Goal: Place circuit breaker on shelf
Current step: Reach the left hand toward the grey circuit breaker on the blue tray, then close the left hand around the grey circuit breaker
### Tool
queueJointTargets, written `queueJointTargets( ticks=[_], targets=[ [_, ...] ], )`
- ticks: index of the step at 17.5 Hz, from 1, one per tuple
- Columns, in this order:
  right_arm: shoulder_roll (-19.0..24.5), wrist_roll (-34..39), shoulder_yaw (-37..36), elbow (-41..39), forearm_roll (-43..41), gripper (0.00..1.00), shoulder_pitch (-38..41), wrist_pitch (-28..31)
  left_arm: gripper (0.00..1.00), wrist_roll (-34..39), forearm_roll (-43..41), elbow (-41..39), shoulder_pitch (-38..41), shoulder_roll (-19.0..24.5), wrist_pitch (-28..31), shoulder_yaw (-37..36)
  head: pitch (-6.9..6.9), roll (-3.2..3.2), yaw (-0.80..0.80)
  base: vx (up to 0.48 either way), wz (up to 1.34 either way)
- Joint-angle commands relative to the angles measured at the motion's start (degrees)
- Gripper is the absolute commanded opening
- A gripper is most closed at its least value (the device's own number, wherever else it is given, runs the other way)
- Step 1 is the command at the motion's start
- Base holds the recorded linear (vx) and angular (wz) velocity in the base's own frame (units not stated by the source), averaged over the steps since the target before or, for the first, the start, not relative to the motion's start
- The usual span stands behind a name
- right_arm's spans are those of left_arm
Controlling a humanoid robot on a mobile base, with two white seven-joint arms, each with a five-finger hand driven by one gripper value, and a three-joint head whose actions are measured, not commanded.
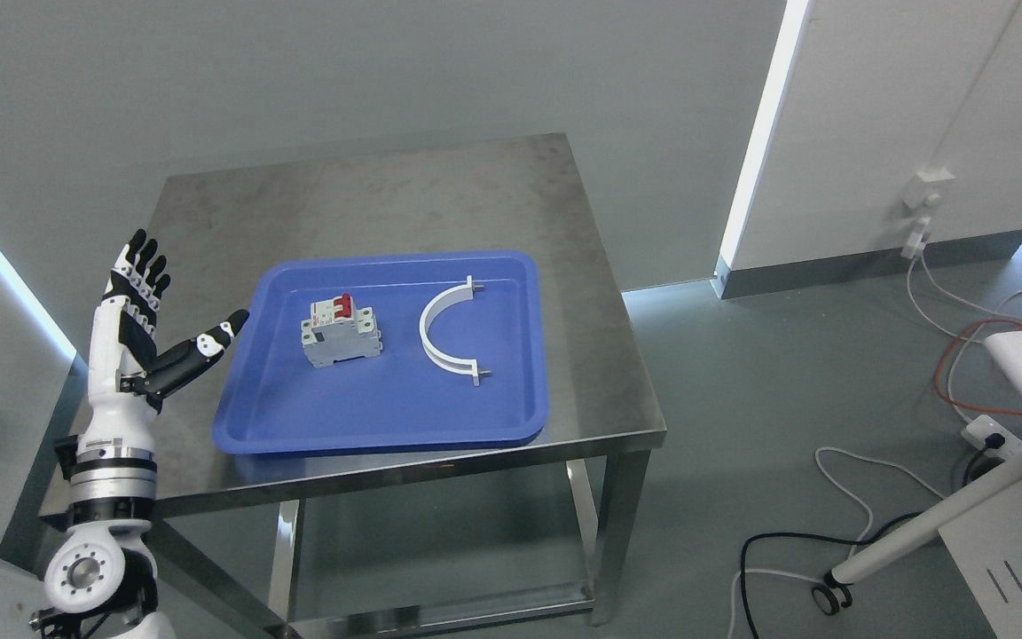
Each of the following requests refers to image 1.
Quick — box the white curved plastic bracket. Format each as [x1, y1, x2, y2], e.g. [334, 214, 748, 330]
[417, 274, 490, 389]

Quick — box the white robotic hand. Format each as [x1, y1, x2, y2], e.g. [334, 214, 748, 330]
[85, 229, 250, 445]

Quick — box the grey red circuit breaker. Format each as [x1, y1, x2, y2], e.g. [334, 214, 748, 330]
[300, 292, 384, 368]

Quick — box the white wall socket plug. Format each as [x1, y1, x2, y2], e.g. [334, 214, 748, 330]
[900, 169, 955, 260]

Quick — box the blue plastic tray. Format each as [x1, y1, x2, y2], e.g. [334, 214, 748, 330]
[212, 250, 550, 454]

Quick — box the orange cable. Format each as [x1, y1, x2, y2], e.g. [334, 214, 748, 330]
[933, 318, 1022, 436]

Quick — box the black cable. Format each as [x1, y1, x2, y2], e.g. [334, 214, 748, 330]
[739, 432, 1009, 639]

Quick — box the white wheeled stand leg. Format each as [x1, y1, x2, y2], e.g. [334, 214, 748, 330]
[812, 454, 1022, 638]

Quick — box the white cable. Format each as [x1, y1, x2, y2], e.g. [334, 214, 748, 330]
[729, 446, 947, 639]

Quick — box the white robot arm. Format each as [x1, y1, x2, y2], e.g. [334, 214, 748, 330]
[29, 230, 250, 638]

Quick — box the white power strip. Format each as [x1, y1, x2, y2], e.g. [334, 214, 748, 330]
[961, 415, 1022, 461]

